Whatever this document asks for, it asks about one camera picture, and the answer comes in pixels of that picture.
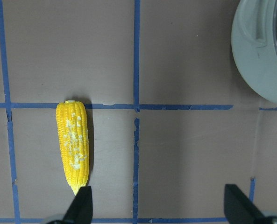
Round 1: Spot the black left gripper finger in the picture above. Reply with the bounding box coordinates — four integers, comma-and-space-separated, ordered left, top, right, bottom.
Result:
224, 184, 269, 224

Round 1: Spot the yellow plastic corn cob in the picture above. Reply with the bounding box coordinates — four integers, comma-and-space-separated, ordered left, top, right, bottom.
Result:
56, 100, 89, 195

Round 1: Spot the pale green cooking pot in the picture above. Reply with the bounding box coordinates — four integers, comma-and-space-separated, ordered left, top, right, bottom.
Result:
231, 0, 277, 104

